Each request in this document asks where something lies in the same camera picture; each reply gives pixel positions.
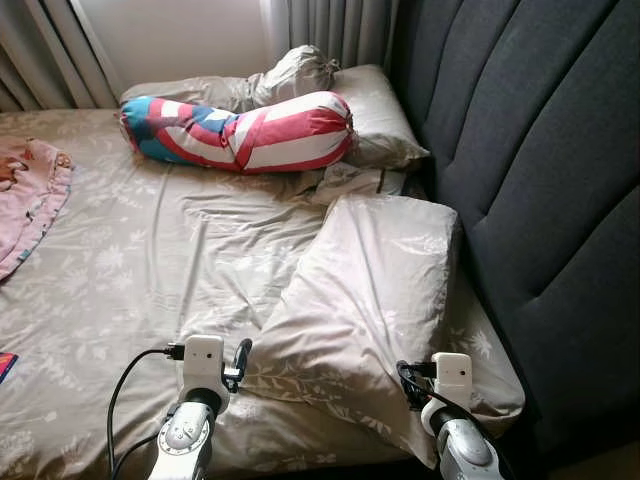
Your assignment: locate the beige floral pillow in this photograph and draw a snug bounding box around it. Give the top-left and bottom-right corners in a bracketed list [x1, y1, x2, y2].
[243, 193, 526, 469]

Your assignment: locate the bed with beige floral sheet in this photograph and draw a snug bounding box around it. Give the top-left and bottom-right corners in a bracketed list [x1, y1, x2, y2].
[0, 108, 526, 480]

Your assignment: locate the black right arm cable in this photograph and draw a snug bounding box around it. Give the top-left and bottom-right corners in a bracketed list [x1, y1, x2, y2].
[396, 360, 501, 471]

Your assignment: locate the beige knotted bolster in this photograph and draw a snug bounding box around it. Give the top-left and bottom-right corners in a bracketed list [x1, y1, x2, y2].
[120, 45, 341, 113]

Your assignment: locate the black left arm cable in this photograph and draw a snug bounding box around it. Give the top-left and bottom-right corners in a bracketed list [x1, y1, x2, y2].
[105, 343, 187, 480]

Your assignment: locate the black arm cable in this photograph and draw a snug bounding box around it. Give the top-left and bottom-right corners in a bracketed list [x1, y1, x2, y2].
[396, 360, 501, 471]
[105, 343, 187, 480]

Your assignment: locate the pink cartoon blanket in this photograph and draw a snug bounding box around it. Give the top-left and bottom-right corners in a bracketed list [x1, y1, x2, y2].
[0, 138, 76, 283]

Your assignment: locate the red white blue bolster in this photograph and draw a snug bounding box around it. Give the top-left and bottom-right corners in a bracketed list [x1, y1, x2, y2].
[118, 90, 357, 176]

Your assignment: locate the beige striped folded cloth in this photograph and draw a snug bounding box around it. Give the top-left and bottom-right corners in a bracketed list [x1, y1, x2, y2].
[305, 163, 409, 206]

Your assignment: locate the dark grey padded headboard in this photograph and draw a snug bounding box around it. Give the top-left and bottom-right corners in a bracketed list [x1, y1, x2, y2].
[390, 0, 640, 466]

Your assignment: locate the grey curtain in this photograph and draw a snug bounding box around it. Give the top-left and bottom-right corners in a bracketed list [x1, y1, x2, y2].
[262, 0, 401, 71]
[0, 0, 121, 111]

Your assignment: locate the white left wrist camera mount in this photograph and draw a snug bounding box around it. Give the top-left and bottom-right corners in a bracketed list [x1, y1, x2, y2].
[182, 335, 227, 393]

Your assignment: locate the colourful anime comic book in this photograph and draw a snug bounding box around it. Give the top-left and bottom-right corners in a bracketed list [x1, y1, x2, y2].
[0, 350, 19, 384]

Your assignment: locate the plain beige pillow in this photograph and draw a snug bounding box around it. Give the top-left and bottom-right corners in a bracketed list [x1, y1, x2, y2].
[330, 65, 431, 171]

